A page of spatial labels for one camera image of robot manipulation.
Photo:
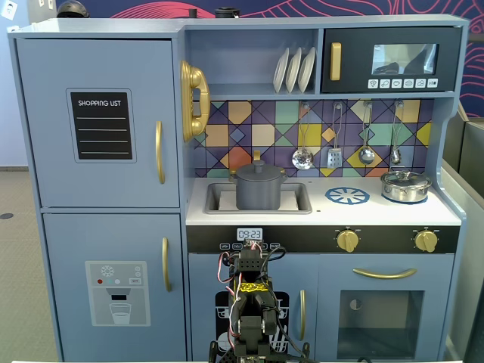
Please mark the gray pot lid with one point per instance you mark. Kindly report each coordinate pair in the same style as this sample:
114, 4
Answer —
259, 174

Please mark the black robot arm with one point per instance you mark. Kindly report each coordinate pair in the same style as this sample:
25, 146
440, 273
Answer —
251, 325

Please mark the shiny steel pot lid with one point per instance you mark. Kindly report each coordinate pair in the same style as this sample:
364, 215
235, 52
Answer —
405, 177

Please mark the gray plastic pot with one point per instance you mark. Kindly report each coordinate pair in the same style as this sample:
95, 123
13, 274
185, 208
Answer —
259, 194

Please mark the gold toy faucet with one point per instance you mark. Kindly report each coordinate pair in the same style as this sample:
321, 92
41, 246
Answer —
256, 154

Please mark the digital clock display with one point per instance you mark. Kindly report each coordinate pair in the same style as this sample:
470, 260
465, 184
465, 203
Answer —
249, 234

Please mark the gray toy sink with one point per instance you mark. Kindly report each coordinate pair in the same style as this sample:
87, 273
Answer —
298, 196

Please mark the steel slotted skimmer spoon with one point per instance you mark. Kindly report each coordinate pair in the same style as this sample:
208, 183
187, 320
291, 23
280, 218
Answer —
303, 159

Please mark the steel slotted spatula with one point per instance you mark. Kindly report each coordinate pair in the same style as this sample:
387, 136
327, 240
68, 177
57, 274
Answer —
334, 159

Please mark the blue dishwasher door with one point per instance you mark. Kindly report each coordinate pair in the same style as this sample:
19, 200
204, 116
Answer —
200, 272

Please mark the blue burner print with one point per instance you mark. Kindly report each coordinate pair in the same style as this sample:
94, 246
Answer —
347, 196

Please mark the gold toy telephone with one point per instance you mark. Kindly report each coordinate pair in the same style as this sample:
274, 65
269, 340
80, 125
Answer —
194, 79

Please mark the white toy plate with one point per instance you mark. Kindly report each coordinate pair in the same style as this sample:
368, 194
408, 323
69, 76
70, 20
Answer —
307, 68
293, 70
280, 72

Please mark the gold stove knob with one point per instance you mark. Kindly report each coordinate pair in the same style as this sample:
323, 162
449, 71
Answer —
426, 241
348, 241

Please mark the black dishwasher sticker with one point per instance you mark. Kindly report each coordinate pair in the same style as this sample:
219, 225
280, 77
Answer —
221, 302

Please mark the steel ladle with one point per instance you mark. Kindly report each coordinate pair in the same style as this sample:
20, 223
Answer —
366, 156

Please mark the black shopping list board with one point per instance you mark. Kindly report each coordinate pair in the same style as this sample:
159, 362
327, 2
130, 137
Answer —
102, 128

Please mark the small steel spoon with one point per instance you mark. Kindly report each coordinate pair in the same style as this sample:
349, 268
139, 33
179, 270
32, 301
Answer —
395, 156

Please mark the black round cap object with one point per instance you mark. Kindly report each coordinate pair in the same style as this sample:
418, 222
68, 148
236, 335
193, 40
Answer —
226, 13

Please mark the small black cylinder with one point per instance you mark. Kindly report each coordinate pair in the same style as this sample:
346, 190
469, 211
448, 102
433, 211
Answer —
193, 13

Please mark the robot controller board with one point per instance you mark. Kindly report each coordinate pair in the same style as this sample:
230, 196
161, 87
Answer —
252, 359

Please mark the toy microwave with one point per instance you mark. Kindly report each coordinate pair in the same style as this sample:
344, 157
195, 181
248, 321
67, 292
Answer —
355, 38

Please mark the blue fridge door with dispenser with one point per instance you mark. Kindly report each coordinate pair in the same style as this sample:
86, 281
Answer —
68, 246

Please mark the blue fridge door with chalkboard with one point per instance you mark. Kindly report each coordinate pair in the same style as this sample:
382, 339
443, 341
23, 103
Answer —
49, 170

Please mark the blue toy kitchen unit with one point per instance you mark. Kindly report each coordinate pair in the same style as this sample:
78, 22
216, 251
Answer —
113, 28

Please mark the blue oven door with window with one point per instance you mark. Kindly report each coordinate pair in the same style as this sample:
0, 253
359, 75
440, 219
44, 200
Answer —
435, 272

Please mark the gray office partition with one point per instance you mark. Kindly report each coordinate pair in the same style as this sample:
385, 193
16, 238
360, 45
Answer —
469, 170

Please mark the round floor socket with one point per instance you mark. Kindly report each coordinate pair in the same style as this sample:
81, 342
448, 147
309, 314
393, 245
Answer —
5, 216

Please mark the black helmet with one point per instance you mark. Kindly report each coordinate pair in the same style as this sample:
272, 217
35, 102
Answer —
72, 9

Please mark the white wall outlet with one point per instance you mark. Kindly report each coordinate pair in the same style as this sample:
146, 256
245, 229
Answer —
9, 9
47, 3

